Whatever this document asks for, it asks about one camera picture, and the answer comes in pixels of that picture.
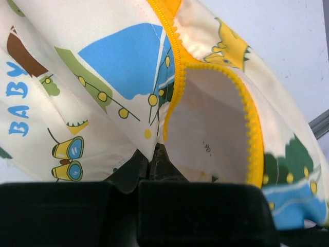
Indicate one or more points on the cream printed baby jacket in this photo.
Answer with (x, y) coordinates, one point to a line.
(85, 84)

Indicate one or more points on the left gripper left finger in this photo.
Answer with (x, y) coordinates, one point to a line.
(73, 214)

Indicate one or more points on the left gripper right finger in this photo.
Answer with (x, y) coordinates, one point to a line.
(175, 212)

